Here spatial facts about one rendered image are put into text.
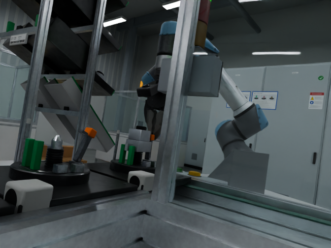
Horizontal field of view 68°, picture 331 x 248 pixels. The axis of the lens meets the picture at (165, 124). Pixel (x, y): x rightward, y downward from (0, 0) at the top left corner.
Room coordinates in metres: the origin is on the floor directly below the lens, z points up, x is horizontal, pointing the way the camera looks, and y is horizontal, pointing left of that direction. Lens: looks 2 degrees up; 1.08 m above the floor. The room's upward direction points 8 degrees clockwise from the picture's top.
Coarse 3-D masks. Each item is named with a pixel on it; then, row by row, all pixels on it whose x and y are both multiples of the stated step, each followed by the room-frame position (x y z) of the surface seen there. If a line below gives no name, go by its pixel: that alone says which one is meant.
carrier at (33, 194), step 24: (24, 144) 0.48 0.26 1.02; (0, 168) 0.49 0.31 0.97; (24, 168) 0.43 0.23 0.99; (48, 168) 0.46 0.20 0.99; (72, 168) 0.46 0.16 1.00; (0, 192) 0.35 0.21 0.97; (24, 192) 0.32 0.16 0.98; (48, 192) 0.35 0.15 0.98; (72, 192) 0.40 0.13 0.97; (96, 192) 0.42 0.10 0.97; (120, 192) 0.47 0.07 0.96
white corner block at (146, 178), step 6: (132, 174) 0.55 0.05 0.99; (138, 174) 0.54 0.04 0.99; (144, 174) 0.54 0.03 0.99; (150, 174) 0.55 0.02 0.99; (132, 180) 0.54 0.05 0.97; (138, 180) 0.53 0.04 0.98; (144, 180) 0.53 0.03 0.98; (150, 180) 0.55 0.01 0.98; (138, 186) 0.53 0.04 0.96; (144, 186) 0.54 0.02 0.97; (150, 186) 0.55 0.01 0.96
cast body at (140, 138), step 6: (138, 126) 0.68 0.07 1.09; (144, 126) 0.69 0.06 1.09; (132, 132) 0.68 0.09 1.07; (138, 132) 0.67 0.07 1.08; (144, 132) 0.67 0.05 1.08; (150, 132) 0.70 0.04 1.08; (132, 138) 0.68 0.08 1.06; (138, 138) 0.66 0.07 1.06; (144, 138) 0.68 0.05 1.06; (126, 144) 0.65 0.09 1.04; (132, 144) 0.67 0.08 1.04; (138, 144) 0.66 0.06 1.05; (144, 144) 0.68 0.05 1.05; (150, 144) 0.70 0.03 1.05; (126, 150) 0.65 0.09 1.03; (138, 150) 0.66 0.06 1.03; (144, 150) 0.68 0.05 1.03; (150, 150) 0.71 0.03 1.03
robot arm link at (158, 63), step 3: (156, 57) 0.76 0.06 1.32; (159, 57) 0.74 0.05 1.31; (162, 57) 0.73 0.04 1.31; (165, 57) 0.73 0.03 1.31; (168, 57) 0.73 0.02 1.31; (171, 57) 0.73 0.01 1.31; (156, 60) 0.75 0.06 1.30; (159, 60) 0.74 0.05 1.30; (156, 63) 0.75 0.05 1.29; (159, 63) 0.74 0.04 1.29; (156, 66) 0.75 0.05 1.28; (159, 66) 0.74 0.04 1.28; (156, 69) 0.76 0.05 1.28
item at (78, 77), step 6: (18, 30) 0.68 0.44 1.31; (24, 30) 0.66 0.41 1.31; (30, 30) 0.64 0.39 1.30; (72, 30) 0.83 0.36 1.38; (78, 30) 0.81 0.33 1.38; (84, 30) 0.79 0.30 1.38; (90, 30) 0.78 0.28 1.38; (0, 36) 0.73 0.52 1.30; (6, 36) 0.71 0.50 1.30; (48, 78) 0.88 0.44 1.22; (60, 78) 0.84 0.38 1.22; (66, 78) 0.82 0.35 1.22; (78, 78) 0.79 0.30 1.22; (84, 78) 0.77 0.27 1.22
